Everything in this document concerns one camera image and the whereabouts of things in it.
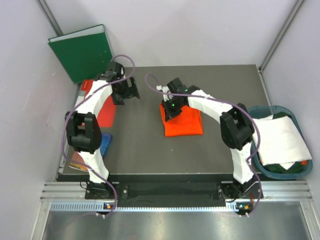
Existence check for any green binder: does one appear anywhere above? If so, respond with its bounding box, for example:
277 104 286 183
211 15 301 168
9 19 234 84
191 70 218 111
48 24 113 84

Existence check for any white t-shirt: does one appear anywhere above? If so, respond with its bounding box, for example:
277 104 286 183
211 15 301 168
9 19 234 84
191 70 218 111
252 114 313 171

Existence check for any blue book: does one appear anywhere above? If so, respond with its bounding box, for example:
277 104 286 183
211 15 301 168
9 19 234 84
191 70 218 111
68 133 113 173

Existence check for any orange t-shirt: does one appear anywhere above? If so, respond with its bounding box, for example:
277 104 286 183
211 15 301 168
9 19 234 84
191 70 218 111
159 103 204 138

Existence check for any purple cable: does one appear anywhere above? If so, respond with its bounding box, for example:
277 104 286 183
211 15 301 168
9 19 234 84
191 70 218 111
61 55 136 217
145 73 263 217

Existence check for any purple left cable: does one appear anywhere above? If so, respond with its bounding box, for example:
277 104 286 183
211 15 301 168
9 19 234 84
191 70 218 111
61 55 136 217

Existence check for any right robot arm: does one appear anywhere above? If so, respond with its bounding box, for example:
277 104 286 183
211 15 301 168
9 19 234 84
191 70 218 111
156 78 255 199

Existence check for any red folder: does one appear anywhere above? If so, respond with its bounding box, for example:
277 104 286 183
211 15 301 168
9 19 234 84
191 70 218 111
77 79 117 128

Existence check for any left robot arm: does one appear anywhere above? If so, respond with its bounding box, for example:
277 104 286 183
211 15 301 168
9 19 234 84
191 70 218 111
65 61 140 199

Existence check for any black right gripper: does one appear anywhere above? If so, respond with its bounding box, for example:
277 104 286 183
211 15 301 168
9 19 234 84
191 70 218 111
161 96 185 123

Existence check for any teal laundry basket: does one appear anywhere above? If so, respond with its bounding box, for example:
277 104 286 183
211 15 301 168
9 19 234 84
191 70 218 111
248 105 313 180

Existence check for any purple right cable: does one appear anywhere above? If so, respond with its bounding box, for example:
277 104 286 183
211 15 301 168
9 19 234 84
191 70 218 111
145 73 263 217

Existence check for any black mounting plate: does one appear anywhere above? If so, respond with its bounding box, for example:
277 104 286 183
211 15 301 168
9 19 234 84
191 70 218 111
85 181 262 201

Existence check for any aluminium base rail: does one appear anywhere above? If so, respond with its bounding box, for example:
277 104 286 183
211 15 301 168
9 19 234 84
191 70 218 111
40 181 313 214

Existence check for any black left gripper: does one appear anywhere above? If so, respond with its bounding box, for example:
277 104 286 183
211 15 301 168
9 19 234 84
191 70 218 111
111 76 139 105

